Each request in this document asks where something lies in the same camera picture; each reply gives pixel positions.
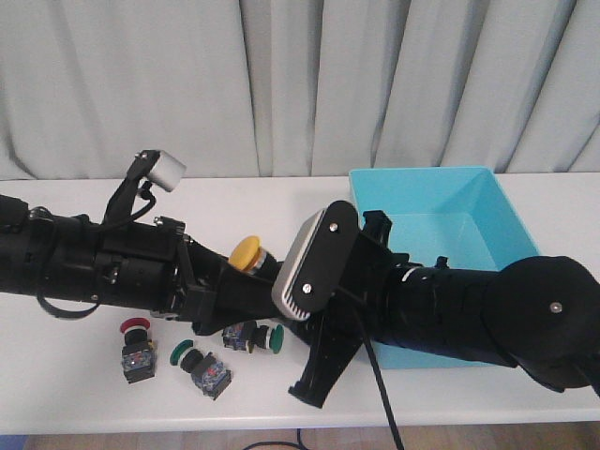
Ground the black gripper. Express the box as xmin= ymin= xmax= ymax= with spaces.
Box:
xmin=288 ymin=210 xmax=395 ymax=408
xmin=96 ymin=217 xmax=285 ymax=336

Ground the yellow button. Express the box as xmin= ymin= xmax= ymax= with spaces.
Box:
xmin=228 ymin=235 xmax=280 ymax=281

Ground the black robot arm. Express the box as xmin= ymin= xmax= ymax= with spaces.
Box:
xmin=1 ymin=196 xmax=283 ymax=336
xmin=291 ymin=202 xmax=599 ymax=407

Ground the turquoise plastic box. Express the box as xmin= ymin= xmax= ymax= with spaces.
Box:
xmin=348 ymin=165 xmax=541 ymax=371

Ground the green button centre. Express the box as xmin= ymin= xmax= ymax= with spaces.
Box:
xmin=221 ymin=321 xmax=284 ymax=354

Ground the green button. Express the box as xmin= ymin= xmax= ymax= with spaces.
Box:
xmin=169 ymin=339 xmax=233 ymax=400
xmin=221 ymin=321 xmax=284 ymax=354

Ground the green button front left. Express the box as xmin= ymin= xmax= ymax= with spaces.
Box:
xmin=169 ymin=339 xmax=233 ymax=400

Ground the red button front left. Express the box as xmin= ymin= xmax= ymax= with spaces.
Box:
xmin=119 ymin=317 xmax=157 ymax=384

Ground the grey curtain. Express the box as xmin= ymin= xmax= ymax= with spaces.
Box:
xmin=1 ymin=1 xmax=599 ymax=179

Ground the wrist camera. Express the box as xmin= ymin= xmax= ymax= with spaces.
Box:
xmin=133 ymin=150 xmax=187 ymax=192
xmin=272 ymin=201 xmax=359 ymax=322

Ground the black floor cable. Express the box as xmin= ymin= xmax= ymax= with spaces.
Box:
xmin=243 ymin=428 xmax=306 ymax=450

